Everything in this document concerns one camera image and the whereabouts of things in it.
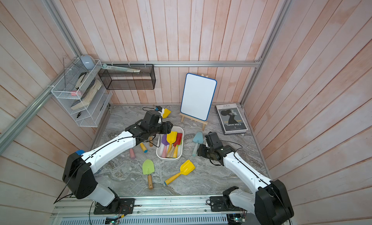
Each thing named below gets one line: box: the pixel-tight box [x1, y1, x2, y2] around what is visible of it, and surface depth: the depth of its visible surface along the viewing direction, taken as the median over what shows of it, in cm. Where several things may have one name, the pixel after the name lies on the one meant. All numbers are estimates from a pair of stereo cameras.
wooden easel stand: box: [179, 112, 209, 132], surface depth 105 cm
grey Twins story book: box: [214, 103, 248, 135], surface depth 109 cm
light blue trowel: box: [192, 131, 204, 157], surface depth 100 cm
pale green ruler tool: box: [101, 63, 141, 73], surface depth 92 cm
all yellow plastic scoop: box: [164, 159, 196, 186], surface depth 87 cm
